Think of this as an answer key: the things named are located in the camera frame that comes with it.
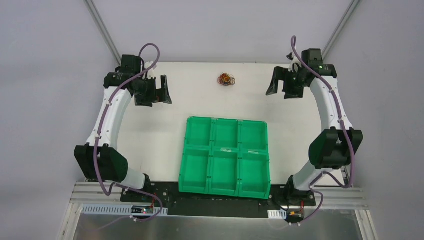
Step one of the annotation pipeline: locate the colourful wire bundle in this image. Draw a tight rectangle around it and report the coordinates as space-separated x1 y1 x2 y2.
217 73 237 88

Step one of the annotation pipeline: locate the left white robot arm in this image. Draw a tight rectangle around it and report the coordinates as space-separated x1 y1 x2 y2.
74 55 172 203

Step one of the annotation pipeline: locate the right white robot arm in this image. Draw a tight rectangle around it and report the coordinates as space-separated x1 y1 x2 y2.
266 48 364 205

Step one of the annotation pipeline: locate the green six-compartment tray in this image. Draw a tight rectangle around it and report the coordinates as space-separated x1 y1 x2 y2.
178 116 272 199

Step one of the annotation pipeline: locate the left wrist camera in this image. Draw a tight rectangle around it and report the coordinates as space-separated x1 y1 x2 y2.
144 60 158 80

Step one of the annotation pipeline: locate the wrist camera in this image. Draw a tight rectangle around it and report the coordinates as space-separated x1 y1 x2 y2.
144 60 158 80
286 52 302 74

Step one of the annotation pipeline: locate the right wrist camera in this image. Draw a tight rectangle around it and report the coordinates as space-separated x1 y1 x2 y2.
286 52 302 74

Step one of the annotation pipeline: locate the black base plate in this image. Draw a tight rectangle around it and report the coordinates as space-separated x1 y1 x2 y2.
119 181 317 219

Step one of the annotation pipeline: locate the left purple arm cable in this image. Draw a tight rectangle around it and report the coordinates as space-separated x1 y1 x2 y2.
92 43 164 223

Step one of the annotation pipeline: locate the aluminium frame rail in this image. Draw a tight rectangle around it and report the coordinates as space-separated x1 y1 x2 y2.
69 181 369 210

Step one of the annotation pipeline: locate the right white cable duct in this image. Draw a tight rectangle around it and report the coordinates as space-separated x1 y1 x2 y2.
267 209 287 220

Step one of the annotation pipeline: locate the white cable duct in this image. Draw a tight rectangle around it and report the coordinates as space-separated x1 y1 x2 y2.
81 204 168 217
267 209 287 220

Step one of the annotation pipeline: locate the left white cable duct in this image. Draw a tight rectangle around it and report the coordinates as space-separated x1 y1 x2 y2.
81 204 168 217

